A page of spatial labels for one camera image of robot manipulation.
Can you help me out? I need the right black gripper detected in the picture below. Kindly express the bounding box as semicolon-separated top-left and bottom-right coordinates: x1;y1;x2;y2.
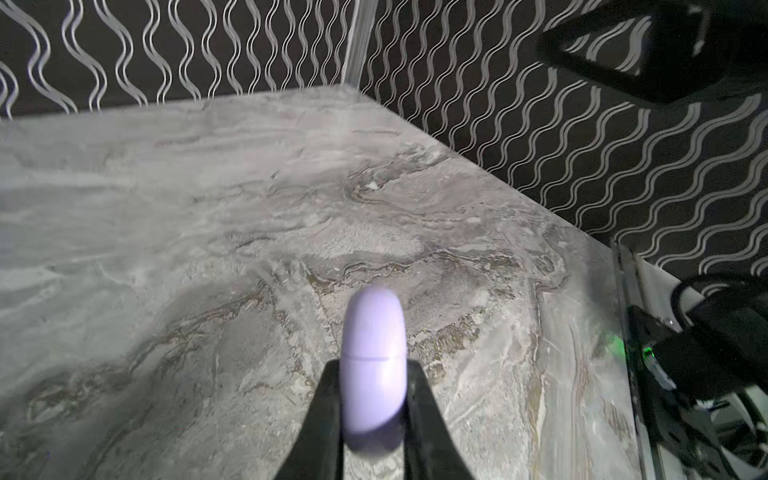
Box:
537;1;767;105

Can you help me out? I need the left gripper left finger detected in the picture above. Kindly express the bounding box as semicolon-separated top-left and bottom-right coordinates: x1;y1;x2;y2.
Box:
274;359;344;480

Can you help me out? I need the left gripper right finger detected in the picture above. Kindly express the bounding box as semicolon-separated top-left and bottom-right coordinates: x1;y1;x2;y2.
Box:
404;360;473;480

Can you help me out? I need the purple round disc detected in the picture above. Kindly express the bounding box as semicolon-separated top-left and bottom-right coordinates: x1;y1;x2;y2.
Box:
339;287;408;457

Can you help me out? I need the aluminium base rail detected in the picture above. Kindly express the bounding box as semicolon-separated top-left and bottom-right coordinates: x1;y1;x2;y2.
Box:
611;239;768;480

